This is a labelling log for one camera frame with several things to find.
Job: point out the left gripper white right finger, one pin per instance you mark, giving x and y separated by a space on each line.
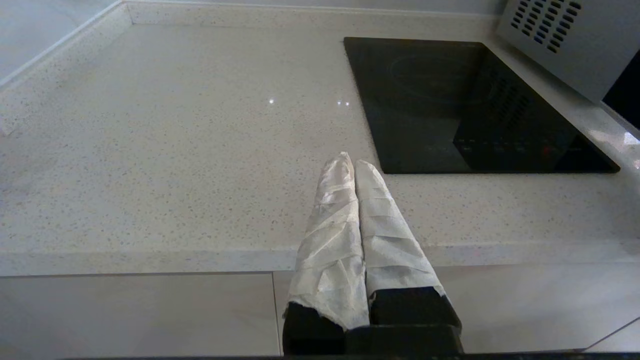
395 250

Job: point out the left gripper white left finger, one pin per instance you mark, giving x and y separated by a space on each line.
330 250

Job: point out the silver black microwave oven body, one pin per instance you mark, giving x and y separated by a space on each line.
585 50

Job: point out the beige cabinet front panel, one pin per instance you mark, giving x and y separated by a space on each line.
525 300
625 342
150 315

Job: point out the black induction cooktop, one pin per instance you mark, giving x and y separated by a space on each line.
440 105

